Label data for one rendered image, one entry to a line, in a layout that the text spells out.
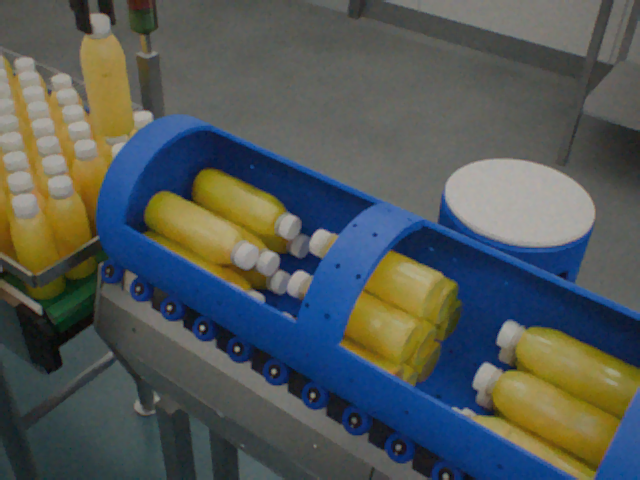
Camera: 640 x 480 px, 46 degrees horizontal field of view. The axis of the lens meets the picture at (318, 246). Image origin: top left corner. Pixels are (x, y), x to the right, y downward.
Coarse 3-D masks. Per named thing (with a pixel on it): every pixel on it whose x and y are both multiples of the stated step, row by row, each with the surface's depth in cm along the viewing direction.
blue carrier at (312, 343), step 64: (192, 128) 119; (128, 192) 113; (320, 192) 123; (128, 256) 117; (384, 256) 98; (448, 256) 113; (256, 320) 104; (320, 320) 97; (512, 320) 112; (576, 320) 105; (320, 384) 105; (384, 384) 94; (448, 384) 114; (448, 448) 92; (512, 448) 85
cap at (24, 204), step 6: (18, 198) 125; (24, 198) 125; (30, 198) 125; (36, 198) 125; (12, 204) 124; (18, 204) 123; (24, 204) 123; (30, 204) 124; (36, 204) 125; (18, 210) 123; (24, 210) 123; (30, 210) 124; (36, 210) 125
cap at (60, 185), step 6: (54, 180) 129; (60, 180) 129; (66, 180) 129; (48, 186) 128; (54, 186) 128; (60, 186) 128; (66, 186) 128; (54, 192) 128; (60, 192) 128; (66, 192) 129
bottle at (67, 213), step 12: (72, 192) 130; (48, 204) 130; (60, 204) 129; (72, 204) 130; (48, 216) 131; (60, 216) 130; (72, 216) 130; (84, 216) 133; (60, 228) 131; (72, 228) 132; (84, 228) 134; (60, 240) 133; (72, 240) 133; (84, 240) 135; (60, 252) 135; (84, 264) 137; (96, 264) 141; (72, 276) 138; (84, 276) 139
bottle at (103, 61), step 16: (96, 48) 117; (112, 48) 118; (96, 64) 118; (112, 64) 119; (96, 80) 120; (112, 80) 120; (96, 96) 122; (112, 96) 122; (128, 96) 125; (96, 112) 124; (112, 112) 124; (128, 112) 126; (96, 128) 127; (112, 128) 126; (128, 128) 127
